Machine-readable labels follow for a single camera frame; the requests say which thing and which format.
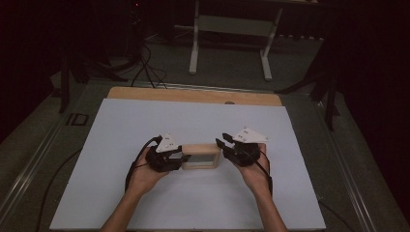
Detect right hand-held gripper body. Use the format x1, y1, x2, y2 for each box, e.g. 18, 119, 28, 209
225, 127, 272, 168

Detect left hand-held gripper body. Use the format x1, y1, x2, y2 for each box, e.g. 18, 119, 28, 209
145, 131, 184, 173

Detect wooden block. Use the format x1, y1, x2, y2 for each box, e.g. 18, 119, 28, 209
181, 143, 223, 171

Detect person's left hand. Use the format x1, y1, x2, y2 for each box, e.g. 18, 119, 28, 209
126, 146, 169, 196

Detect person's right hand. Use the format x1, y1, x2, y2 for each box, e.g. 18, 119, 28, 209
237, 143, 272, 198

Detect white table cover sheet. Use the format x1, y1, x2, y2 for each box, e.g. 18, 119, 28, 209
49, 98, 327, 231

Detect wooden table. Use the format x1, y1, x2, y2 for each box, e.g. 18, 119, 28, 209
106, 86, 283, 107

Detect black tripod stand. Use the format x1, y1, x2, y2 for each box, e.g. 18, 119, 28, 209
274, 32, 342, 132

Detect white metal stand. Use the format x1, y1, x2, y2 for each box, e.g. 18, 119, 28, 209
188, 0, 285, 82

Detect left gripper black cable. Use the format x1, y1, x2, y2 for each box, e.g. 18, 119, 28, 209
124, 134, 163, 193

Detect black floor cables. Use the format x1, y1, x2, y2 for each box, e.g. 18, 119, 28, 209
130, 43, 168, 90

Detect aluminium floor rail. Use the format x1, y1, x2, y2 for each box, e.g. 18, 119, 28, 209
310, 96, 380, 232
0, 81, 90, 223

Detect thin black floor cable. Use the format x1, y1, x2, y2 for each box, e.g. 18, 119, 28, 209
317, 198, 357, 232
33, 147, 83, 232

